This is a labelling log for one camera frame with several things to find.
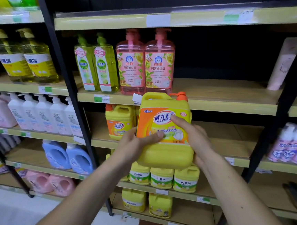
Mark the person's right hand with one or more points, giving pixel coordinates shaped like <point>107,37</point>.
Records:
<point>200,144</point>

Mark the person's left hand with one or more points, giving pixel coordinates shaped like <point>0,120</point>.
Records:
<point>129,151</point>

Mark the slim green dish soap bottle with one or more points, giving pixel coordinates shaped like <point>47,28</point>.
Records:
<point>86,69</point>

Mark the yellow dish soap pump bottle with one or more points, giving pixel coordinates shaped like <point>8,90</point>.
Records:
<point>15,65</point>
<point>38,65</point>

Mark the person's right forearm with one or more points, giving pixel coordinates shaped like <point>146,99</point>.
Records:
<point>246,207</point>

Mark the person's left forearm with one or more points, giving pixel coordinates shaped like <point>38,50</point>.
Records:
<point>84,198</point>

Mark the plain white label card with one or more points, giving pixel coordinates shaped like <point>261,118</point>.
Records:
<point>80,140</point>
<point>136,98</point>
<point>264,171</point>

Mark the light blue detergent jug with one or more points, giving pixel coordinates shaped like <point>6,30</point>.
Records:
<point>56,156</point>
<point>79,160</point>

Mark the blank white shelf label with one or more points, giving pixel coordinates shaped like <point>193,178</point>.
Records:
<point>161,192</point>
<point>157,20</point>

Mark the flat pink bottle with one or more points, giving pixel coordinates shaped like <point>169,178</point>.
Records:
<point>63,186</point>
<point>38,183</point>

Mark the wooden shelf rack black frame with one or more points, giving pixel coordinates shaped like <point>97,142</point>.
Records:
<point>217,91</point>

